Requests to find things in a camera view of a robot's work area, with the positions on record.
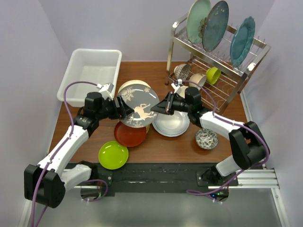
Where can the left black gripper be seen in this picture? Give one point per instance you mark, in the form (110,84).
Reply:
(127,110)

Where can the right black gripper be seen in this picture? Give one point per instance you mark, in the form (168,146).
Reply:
(165,106)

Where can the grey reindeer plate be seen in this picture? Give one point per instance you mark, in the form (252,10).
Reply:
(141,99)

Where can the cream leaf pattern plate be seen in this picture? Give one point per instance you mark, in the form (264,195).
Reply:
(131,82)

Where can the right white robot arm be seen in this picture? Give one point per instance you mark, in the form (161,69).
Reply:
(247,142)

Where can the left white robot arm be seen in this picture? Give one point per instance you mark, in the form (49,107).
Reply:
(48,181)

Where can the white plastic bin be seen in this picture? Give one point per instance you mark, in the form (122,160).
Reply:
(91,65)

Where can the white blue-rimmed deep plate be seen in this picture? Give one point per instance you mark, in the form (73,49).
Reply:
(171,125)

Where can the red round plate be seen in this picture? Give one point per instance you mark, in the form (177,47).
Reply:
(128,136)

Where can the dark green mug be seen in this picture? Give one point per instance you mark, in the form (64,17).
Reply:
(181,91)

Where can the patterned bowl in rack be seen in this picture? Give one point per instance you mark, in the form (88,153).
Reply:
(182,71)

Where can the lime green plate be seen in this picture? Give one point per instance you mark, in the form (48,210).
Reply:
(113,155)

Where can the cream bowl in rack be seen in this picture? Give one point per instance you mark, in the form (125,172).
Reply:
(198,78)

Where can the black white patterned bowl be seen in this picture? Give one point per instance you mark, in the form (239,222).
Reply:
(206,139)

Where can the lime green bowl in rack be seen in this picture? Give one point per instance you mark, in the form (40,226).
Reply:
(212,75)

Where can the metal dish rack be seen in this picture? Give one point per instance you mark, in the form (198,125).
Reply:
(232,80)

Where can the blue-grey speckled plate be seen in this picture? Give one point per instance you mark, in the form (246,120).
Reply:
(215,26)

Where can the mint green plate in rack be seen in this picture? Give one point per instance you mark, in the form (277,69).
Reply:
(195,20)

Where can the teal scalloped plate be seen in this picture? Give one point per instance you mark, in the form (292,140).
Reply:
(242,41)

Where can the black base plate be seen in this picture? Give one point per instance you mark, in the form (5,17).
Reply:
(160,178)

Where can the aluminium rail frame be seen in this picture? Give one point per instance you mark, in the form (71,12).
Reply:
(254,177)

